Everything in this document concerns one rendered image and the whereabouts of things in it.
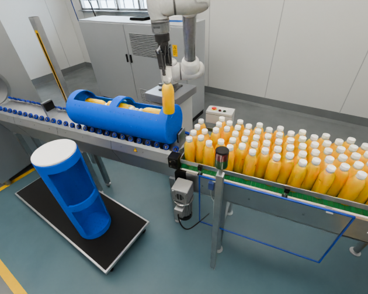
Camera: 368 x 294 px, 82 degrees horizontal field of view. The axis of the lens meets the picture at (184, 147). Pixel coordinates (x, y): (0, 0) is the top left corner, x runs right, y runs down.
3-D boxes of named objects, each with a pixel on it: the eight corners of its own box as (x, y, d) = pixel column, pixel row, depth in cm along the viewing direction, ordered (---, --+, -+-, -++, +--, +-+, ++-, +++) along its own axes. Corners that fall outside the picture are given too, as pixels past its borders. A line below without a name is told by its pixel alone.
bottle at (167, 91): (174, 114, 128) (173, 84, 116) (163, 114, 127) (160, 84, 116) (174, 108, 133) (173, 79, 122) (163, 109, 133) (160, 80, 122)
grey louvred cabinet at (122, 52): (120, 90, 476) (101, 15, 386) (204, 112, 378) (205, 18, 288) (101, 100, 442) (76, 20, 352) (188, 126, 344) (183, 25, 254)
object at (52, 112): (56, 113, 205) (49, 98, 196) (59, 114, 204) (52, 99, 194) (47, 118, 198) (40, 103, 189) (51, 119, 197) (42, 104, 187)
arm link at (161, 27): (146, 21, 99) (149, 35, 103) (163, 20, 96) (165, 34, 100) (156, 18, 106) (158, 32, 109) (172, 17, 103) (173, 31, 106)
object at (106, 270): (63, 173, 273) (58, 164, 263) (151, 230, 204) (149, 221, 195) (21, 202, 240) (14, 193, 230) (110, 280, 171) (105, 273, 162)
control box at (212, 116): (209, 116, 172) (209, 104, 166) (233, 119, 166) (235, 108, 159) (205, 122, 165) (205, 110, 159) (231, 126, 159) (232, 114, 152)
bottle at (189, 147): (197, 162, 143) (197, 140, 132) (188, 167, 140) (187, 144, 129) (191, 157, 148) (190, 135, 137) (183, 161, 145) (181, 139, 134)
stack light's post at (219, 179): (211, 263, 178) (217, 170, 109) (215, 265, 176) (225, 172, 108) (209, 268, 175) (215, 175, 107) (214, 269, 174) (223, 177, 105)
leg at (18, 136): (42, 170, 280) (16, 130, 241) (45, 171, 278) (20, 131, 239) (38, 172, 276) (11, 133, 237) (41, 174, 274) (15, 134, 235)
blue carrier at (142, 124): (97, 111, 196) (84, 83, 176) (184, 127, 167) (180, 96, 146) (76, 130, 178) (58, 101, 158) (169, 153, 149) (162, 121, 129)
